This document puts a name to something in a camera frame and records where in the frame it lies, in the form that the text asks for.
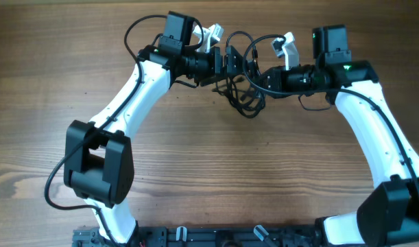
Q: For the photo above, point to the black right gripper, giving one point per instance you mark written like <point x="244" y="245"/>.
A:
<point x="278" y="78"/>

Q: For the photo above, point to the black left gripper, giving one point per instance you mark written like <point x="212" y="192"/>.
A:
<point x="216" y="68"/>

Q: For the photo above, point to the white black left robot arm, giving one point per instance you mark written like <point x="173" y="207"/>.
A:
<point x="98" y="163"/>

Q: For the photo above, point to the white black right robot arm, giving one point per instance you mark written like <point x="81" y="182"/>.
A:
<point x="390" y="214"/>

